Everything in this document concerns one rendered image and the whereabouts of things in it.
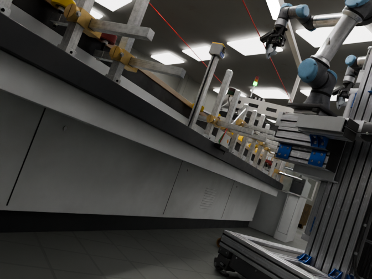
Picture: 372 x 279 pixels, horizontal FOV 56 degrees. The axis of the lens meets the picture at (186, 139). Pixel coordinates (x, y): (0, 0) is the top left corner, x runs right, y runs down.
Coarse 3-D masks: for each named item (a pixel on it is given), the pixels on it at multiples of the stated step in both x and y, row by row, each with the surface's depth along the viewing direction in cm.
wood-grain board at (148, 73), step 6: (48, 0) 124; (144, 72) 182; (150, 72) 186; (150, 78) 189; (156, 78) 192; (162, 84) 199; (168, 90) 206; (174, 90) 212; (180, 96) 220; (186, 102) 228; (204, 114) 256; (240, 144) 345
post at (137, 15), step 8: (136, 0) 137; (144, 0) 136; (136, 8) 136; (144, 8) 137; (136, 16) 135; (136, 24) 136; (128, 40) 135; (128, 48) 136; (112, 64) 135; (120, 64) 134; (112, 72) 134; (120, 72) 136
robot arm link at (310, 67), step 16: (352, 0) 179; (368, 0) 176; (352, 16) 180; (368, 16) 183; (336, 32) 183; (320, 48) 188; (336, 48) 184; (304, 64) 188; (320, 64) 185; (304, 80) 189; (320, 80) 189
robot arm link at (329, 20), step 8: (312, 16) 217; (320, 16) 212; (328, 16) 207; (336, 16) 203; (304, 24) 218; (312, 24) 216; (320, 24) 212; (328, 24) 208; (360, 24) 193; (368, 24) 191
